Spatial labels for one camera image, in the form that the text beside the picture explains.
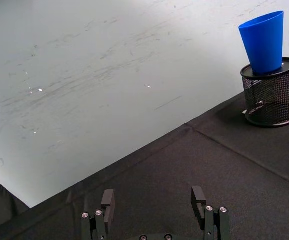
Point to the black table cloth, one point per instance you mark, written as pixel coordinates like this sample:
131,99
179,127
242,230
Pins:
184,175

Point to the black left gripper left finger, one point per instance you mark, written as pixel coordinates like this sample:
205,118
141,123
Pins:
108,212

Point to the blue plastic cup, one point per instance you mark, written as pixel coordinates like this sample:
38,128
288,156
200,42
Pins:
264,42

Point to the black mesh pen holder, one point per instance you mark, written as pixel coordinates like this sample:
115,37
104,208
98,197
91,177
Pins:
272,100

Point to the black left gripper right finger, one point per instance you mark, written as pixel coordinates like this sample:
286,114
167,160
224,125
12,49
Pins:
202,212

